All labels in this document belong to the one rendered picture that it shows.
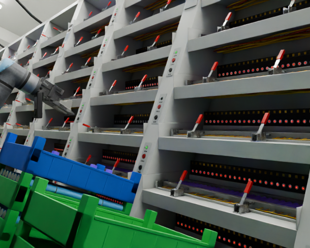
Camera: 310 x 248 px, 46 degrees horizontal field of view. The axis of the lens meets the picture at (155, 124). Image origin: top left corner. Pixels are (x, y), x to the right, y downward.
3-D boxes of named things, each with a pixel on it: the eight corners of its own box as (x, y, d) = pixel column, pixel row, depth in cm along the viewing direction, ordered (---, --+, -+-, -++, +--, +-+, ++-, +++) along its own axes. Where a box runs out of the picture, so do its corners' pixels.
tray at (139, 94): (158, 100, 145) (158, 65, 145) (90, 106, 194) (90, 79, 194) (196, 102, 157) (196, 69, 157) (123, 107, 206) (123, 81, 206)
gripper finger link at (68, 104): (80, 105, 169) (63, 94, 165) (75, 116, 167) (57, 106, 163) (78, 105, 171) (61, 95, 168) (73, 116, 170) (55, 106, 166)
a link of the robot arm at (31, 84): (22, 88, 153) (16, 90, 161) (33, 95, 156) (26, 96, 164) (33, 71, 156) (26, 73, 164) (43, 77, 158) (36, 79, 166)
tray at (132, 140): (143, 147, 141) (143, 122, 141) (77, 140, 190) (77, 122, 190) (183, 145, 153) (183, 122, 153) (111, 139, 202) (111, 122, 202)
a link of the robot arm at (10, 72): (-11, 75, 155) (2, 55, 157) (15, 91, 161) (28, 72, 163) (-7, 75, 147) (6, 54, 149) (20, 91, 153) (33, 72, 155)
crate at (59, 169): (25, 171, 77) (38, 136, 78) (-5, 161, 92) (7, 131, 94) (133, 203, 95) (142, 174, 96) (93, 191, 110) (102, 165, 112)
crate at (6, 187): (11, 209, 75) (25, 171, 77) (-17, 192, 91) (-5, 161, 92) (123, 234, 93) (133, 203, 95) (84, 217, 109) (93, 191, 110)
